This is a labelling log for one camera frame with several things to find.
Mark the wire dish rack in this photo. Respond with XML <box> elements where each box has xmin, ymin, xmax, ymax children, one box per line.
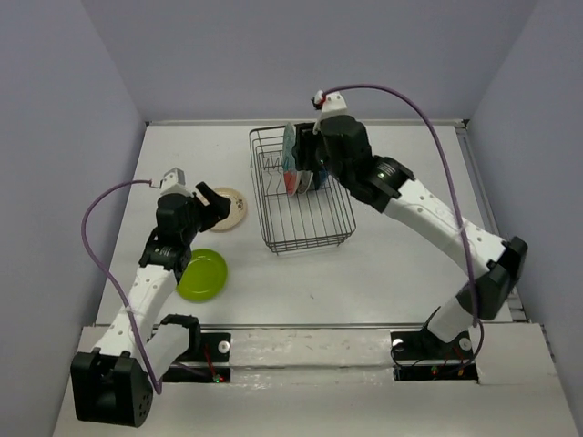
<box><xmin>249</xmin><ymin>126</ymin><xmax>356</xmax><ymax>254</ymax></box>

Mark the red and teal plate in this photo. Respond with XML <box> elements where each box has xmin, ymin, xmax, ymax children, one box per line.
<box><xmin>281</xmin><ymin>123</ymin><xmax>299</xmax><ymax>196</ymax></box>

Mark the white plate teal lettered rim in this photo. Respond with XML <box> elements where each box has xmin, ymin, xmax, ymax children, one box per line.
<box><xmin>296</xmin><ymin>170</ymin><xmax>313</xmax><ymax>195</ymax></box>

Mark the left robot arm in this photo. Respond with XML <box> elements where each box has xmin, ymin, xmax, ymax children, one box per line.
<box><xmin>70</xmin><ymin>178</ymin><xmax>230</xmax><ymax>428</ymax></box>

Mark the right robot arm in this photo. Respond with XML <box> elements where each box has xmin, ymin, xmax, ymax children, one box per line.
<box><xmin>285</xmin><ymin>115</ymin><xmax>528</xmax><ymax>357</ymax></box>

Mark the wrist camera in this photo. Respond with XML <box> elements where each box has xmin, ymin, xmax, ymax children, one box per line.
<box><xmin>160</xmin><ymin>168</ymin><xmax>186</xmax><ymax>189</ymax></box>
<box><xmin>312</xmin><ymin>90</ymin><xmax>347</xmax><ymax>121</ymax></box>

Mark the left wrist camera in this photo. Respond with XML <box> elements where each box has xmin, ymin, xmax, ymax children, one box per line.
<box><xmin>160</xmin><ymin>168</ymin><xmax>186</xmax><ymax>189</ymax></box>

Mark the lime green plate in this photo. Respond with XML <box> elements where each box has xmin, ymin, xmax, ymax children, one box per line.
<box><xmin>177</xmin><ymin>249</ymin><xmax>228</xmax><ymax>303</ymax></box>

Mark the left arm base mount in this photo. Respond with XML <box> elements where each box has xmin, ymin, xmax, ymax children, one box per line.
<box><xmin>162</xmin><ymin>331</ymin><xmax>231</xmax><ymax>383</ymax></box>

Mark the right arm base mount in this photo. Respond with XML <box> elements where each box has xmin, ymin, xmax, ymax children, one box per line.
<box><xmin>390</xmin><ymin>330</ymin><xmax>478</xmax><ymax>382</ymax></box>

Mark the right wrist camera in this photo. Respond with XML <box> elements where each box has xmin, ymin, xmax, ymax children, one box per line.
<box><xmin>312</xmin><ymin>90</ymin><xmax>347</xmax><ymax>121</ymax></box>

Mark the dark blue plate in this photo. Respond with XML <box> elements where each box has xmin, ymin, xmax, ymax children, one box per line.
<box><xmin>314</xmin><ymin>168</ymin><xmax>328</xmax><ymax>190</ymax></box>

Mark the cream plate with flower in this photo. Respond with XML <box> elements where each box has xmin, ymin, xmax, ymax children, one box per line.
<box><xmin>210</xmin><ymin>187</ymin><xmax>248</xmax><ymax>232</ymax></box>

